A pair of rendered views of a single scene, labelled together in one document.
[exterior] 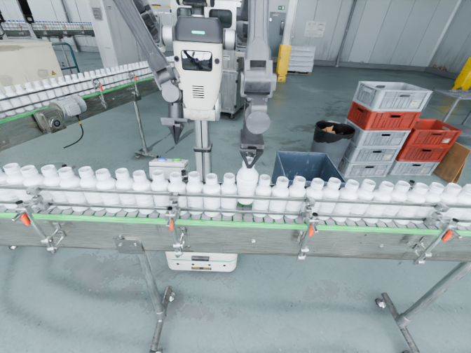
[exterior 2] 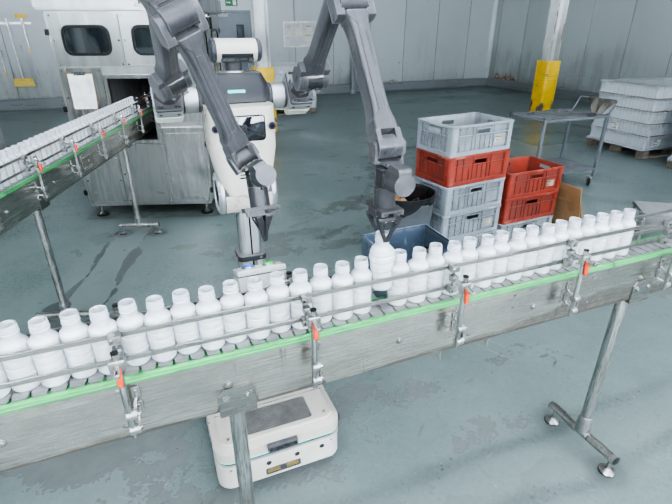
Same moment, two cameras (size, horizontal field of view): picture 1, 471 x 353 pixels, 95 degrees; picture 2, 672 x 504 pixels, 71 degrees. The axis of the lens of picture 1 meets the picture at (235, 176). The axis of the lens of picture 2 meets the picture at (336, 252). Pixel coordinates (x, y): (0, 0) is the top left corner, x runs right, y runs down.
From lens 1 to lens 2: 0.68 m
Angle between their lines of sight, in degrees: 20
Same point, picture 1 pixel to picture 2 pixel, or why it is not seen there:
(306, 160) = (403, 239)
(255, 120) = (402, 184)
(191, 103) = (238, 187)
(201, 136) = (250, 235)
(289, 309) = (441, 474)
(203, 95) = not seen: hidden behind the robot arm
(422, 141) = (523, 189)
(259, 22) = (379, 94)
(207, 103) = not seen: hidden behind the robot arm
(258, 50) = (385, 119)
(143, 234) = (260, 370)
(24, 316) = not seen: outside the picture
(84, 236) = (172, 401)
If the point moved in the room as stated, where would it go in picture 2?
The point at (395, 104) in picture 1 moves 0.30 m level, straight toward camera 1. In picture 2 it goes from (476, 143) to (476, 153)
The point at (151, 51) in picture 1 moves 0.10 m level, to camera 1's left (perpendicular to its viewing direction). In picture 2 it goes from (233, 129) to (193, 132)
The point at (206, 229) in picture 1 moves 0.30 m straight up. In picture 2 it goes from (343, 337) to (344, 238)
